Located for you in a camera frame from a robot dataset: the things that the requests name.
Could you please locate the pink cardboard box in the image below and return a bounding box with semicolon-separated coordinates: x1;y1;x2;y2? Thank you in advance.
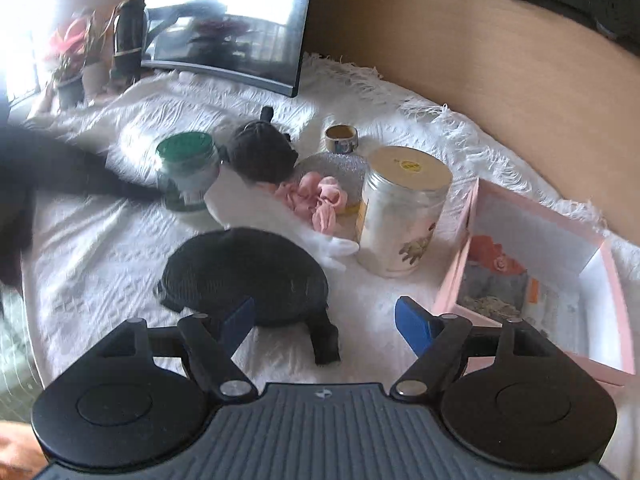
431;177;636;387

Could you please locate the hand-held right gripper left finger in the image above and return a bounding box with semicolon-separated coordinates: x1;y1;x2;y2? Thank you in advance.
97;296;258;403

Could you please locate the curved black monitor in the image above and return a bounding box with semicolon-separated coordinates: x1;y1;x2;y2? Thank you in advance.
141;0;320;98

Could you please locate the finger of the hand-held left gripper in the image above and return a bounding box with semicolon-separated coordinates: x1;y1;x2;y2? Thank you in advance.
0;125;161;202

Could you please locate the black bottle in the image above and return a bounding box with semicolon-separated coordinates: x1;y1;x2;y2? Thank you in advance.
111;0;148;86

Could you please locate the green plant in white pot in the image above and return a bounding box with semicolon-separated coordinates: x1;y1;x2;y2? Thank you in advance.
82;10;118;96

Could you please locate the pink cloth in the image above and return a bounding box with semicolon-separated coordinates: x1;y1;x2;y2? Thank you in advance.
275;171;351;233

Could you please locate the tape roll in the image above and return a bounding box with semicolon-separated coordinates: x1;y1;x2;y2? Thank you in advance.
324;125;358;153

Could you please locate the white glove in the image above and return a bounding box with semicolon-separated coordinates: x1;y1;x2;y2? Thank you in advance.
207;165;360;271

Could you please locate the red plant in grey pot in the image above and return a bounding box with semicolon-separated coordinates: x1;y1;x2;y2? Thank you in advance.
45;15;93;108

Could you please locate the dark knit beanie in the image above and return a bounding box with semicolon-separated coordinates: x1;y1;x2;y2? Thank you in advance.
227;106;297;186

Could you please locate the white textured blanket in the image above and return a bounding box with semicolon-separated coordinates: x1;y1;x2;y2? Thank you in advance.
20;52;640;480

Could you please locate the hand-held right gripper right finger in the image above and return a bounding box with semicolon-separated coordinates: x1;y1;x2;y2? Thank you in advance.
390;296;546;403

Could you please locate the window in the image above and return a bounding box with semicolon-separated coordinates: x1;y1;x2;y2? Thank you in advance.
0;0;56;106

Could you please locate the silver glitter pouch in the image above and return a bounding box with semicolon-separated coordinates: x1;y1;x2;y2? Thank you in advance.
295;152;371;216

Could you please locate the clear jar with cream lid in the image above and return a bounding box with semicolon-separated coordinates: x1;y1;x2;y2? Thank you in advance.
356;146;453;278

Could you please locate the black mesh cap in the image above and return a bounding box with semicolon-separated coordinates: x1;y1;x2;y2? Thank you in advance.
154;227;341;365

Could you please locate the grey cloth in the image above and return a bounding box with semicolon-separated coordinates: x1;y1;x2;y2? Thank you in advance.
457;260;528;318

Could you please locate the green grid mat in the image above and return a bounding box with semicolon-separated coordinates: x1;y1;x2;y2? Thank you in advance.
0;300;43;411

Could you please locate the green lid glass jar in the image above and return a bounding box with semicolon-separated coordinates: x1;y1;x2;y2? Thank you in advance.
156;131;222;213

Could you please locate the orange red cloth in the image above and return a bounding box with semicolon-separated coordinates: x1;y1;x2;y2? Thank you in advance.
472;235;531;276

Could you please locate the orange clothing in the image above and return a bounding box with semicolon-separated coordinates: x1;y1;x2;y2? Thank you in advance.
0;420;43;476

